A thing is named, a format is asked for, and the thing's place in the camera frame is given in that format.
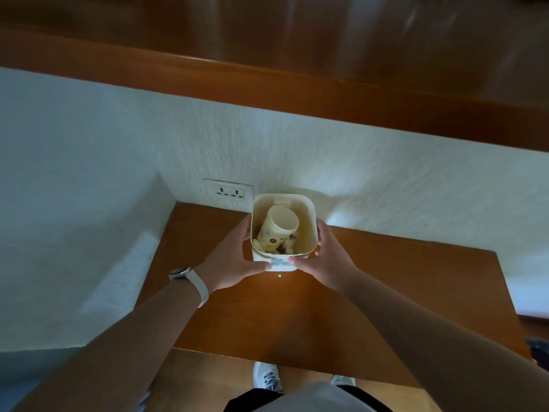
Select crumpled trash pieces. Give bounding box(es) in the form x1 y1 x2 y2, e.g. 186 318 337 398
253 236 301 255

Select person's left forearm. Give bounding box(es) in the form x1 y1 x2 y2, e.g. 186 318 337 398
11 276 212 412

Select person's right hand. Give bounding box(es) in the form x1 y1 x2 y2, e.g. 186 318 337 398
287 218 365 296

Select white square trash bin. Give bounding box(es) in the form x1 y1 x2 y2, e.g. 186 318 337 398
250 193 319 272

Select white wall power outlet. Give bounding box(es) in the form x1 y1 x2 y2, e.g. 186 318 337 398
203 178 254 211

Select paper cup with flower print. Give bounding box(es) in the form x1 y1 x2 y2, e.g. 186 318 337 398
256 205 300 250

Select person's left white sneaker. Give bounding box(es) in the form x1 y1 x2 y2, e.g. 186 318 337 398
252 361 284 394

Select person's right forearm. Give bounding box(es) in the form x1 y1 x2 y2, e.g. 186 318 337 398
341 270 549 412

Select person's left hand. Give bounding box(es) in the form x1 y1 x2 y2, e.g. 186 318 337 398
195 214 273 295

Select white wrist watch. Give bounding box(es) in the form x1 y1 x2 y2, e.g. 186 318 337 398
168 267 210 308

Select brown wooden wall rail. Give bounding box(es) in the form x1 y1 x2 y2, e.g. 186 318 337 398
0 27 549 152

